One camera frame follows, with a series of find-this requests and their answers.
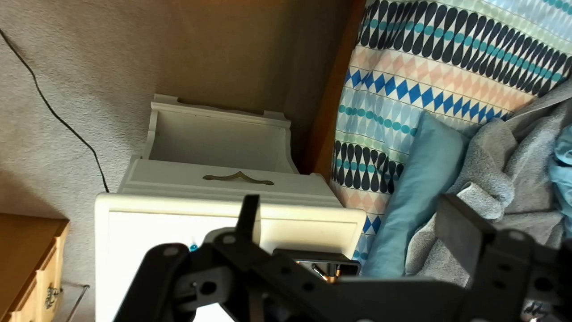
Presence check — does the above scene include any brass drawer handle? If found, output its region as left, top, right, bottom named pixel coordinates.
left=203, top=171, right=274, bottom=186

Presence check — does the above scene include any patterned bed cover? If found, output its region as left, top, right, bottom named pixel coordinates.
left=331, top=0, right=572, bottom=265

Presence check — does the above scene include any black and chrome gadget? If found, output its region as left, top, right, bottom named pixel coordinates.
left=272, top=248, right=362, bottom=284

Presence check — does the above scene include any wooden bed frame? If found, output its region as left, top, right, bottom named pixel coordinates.
left=297, top=0, right=368, bottom=182

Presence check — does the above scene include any light blue pillow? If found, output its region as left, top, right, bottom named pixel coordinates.
left=360, top=112, right=470, bottom=279

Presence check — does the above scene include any black cable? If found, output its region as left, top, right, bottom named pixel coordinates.
left=0, top=28, right=110, bottom=193

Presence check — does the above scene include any white nightstand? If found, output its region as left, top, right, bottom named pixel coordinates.
left=95, top=94, right=368, bottom=322

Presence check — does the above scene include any wooden dresser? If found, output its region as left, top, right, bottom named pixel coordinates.
left=0, top=212, right=70, bottom=322

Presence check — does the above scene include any light blue cloth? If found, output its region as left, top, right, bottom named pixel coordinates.
left=548, top=125, right=572, bottom=238

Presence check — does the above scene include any white nightstand drawer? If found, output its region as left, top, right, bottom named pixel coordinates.
left=118, top=156, right=344, bottom=208

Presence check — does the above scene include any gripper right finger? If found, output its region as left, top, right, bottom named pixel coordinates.
left=434, top=194, right=572, bottom=322

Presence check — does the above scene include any grey towel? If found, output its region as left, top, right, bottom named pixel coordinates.
left=404, top=87, right=572, bottom=287

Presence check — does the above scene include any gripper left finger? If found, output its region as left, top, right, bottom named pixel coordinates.
left=114, top=195, right=333, bottom=322

